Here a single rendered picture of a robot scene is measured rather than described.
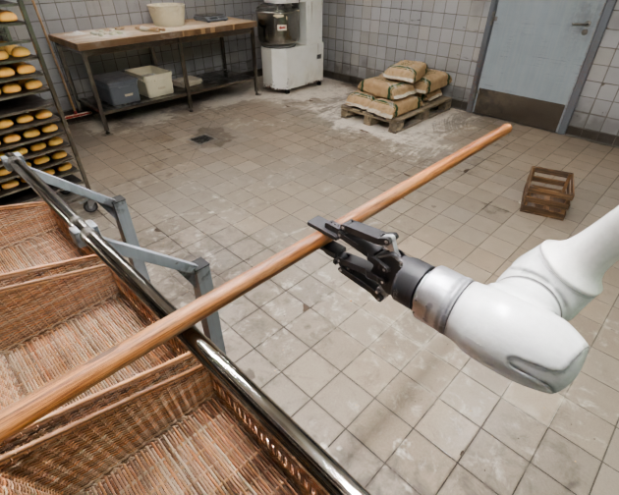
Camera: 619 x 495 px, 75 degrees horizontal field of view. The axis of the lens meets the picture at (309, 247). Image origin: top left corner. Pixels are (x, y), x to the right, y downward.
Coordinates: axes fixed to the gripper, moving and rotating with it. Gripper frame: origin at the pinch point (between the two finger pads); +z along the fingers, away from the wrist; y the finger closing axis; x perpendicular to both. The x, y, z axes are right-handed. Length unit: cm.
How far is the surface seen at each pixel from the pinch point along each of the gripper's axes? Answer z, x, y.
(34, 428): 32, -52, 38
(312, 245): -1.0, -4.5, -0.8
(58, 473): 27, -53, 49
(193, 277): 37.5, -9.2, 26.8
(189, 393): 26, -22, 52
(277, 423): -19.7, -29.5, 1.5
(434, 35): 236, 455, 41
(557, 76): 86, 453, 63
